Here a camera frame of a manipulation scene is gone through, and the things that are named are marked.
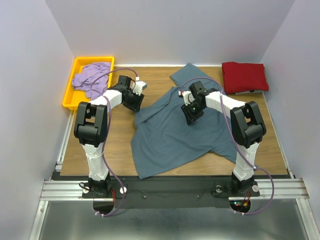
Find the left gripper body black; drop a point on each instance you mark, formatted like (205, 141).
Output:
(135, 102)

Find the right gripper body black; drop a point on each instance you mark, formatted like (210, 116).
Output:
(191, 116)

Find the blue-grey t-shirt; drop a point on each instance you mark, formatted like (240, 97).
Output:
(164, 141)

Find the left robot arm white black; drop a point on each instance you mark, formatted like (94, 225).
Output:
(91, 128)

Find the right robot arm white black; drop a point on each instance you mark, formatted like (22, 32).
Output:
(245, 124)

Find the lilac t-shirt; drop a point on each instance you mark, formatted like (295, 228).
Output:
(84, 81)

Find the folded red t-shirt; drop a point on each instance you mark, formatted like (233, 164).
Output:
(243, 77)

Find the yellow plastic tray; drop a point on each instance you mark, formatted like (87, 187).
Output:
(72, 97)

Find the white item under red shirt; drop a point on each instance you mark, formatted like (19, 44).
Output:
(250, 92)

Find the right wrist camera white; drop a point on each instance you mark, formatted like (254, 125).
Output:
(187, 96)

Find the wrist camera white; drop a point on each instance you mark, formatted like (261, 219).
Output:
(138, 87)
(187, 96)

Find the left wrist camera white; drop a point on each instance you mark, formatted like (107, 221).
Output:
(138, 87)

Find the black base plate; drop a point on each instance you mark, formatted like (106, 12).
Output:
(169, 192)

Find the aluminium frame rail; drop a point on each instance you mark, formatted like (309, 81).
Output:
(69, 190)

